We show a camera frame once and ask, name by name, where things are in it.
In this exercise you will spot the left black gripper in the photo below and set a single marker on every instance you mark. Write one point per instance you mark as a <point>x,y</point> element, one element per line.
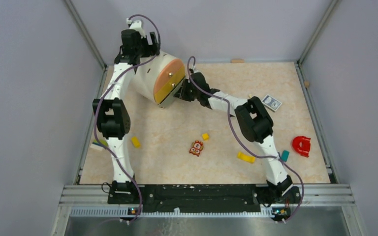
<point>151,50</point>

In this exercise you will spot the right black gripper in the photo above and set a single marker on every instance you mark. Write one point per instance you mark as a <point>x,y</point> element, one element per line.
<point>182,93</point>

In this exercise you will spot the cream round drawer organizer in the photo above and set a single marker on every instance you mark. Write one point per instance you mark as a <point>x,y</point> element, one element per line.
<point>160,79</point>

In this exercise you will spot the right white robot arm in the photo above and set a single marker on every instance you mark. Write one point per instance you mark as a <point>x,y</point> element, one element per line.
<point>255,124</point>

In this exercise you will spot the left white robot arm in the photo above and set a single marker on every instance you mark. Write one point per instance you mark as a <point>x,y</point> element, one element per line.
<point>111,117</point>

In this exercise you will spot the small yellow cube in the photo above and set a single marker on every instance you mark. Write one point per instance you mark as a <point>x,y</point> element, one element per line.
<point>205,136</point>

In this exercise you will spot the red owl number toy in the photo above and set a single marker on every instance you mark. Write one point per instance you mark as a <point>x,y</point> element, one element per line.
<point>196,148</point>

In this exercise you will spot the yellow wedge block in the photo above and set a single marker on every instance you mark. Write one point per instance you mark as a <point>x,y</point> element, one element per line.
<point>135,142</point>

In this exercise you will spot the yellow arch block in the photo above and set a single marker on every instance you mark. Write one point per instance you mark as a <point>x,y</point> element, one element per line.
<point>246,158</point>

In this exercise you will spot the green white blue lego stack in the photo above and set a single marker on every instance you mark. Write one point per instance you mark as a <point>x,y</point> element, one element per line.
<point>98,145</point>

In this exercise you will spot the teal block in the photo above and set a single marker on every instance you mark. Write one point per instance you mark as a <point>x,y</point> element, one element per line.
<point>285,155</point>

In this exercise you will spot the red horseshoe toy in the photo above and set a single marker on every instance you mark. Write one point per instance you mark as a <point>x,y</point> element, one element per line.
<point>302,145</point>

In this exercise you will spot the wooden peg at wall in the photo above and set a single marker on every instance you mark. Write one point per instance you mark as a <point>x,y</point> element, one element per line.
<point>237,61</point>

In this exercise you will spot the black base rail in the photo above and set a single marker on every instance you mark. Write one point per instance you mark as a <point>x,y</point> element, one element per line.
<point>198,198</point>

